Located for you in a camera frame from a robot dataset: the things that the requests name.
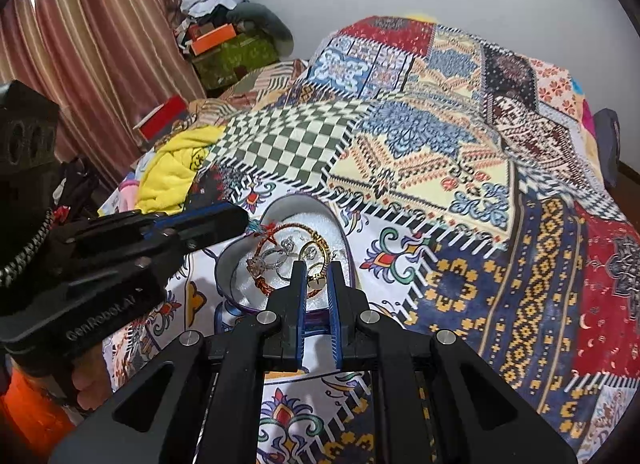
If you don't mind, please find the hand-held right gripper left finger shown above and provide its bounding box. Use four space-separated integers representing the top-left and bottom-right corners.
47 260 308 464

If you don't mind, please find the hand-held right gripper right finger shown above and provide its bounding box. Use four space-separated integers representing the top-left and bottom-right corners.
326 260 578 464

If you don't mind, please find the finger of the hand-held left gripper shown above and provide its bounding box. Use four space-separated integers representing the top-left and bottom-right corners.
55 205 249 295
97 203 223 234

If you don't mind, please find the heart-shaped tin box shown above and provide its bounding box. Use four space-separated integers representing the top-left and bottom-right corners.
214 193 359 331

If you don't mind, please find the person's left hand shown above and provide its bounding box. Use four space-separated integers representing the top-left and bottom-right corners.
70 354 108 412

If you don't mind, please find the yellow towel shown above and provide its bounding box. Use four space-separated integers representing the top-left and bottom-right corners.
136 124 226 215

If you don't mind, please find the dark cloth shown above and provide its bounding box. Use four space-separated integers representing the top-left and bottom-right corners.
54 157 108 217

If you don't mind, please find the red book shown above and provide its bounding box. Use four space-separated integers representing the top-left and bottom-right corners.
134 94 191 147

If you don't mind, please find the striped bed cover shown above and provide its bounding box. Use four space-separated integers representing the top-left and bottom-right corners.
187 58 311 117

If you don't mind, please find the patchwork printed blanket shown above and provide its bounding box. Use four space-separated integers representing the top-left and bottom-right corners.
102 14 640 464

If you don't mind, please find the orange box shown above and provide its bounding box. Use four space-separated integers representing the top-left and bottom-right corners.
189 23 238 58

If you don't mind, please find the striped brown curtain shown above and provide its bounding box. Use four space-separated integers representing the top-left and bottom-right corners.
0 0 208 190

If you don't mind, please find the grey garment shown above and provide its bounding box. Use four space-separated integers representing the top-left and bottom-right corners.
232 2 296 52

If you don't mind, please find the grey bag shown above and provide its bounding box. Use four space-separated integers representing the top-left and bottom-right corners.
592 108 622 190

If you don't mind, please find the braided black white cable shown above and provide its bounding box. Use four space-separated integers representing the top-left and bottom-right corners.
0 207 53 290

